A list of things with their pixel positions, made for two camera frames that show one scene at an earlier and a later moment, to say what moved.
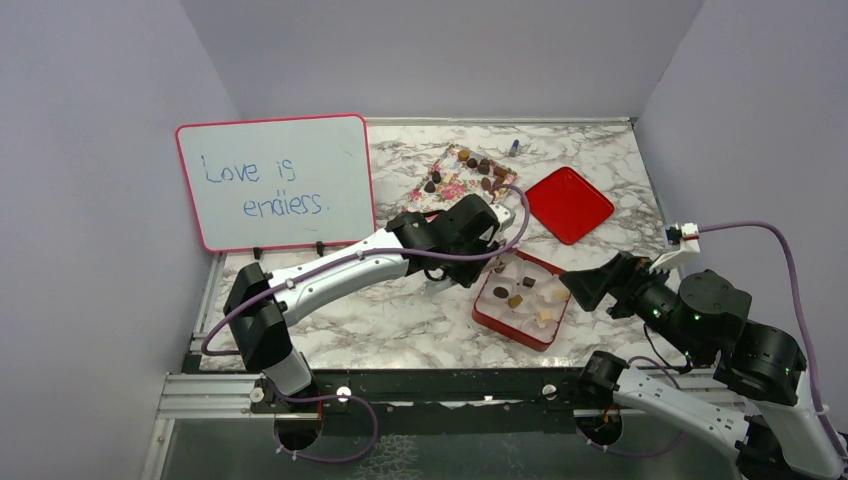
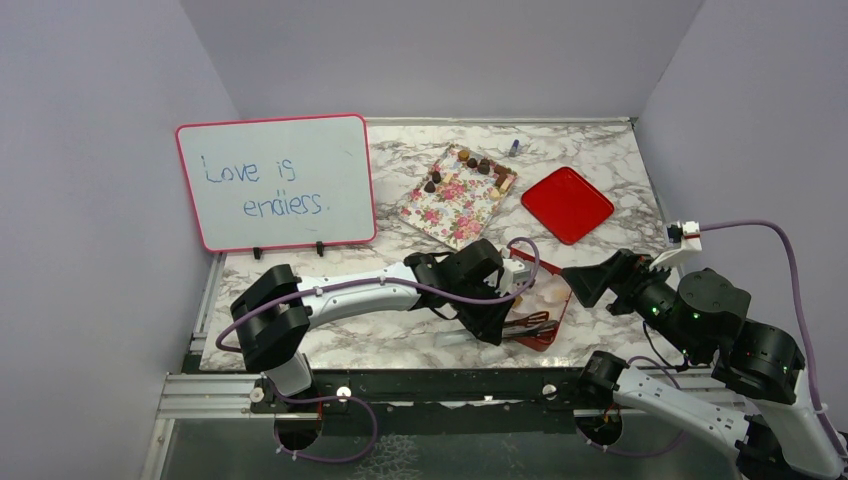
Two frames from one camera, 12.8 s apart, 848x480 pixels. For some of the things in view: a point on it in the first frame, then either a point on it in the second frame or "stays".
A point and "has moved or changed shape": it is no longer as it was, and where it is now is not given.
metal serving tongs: (447, 287) has moved or changed shape
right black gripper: (624, 272) stays
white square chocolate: (561, 294) stays
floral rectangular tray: (458, 174) stays
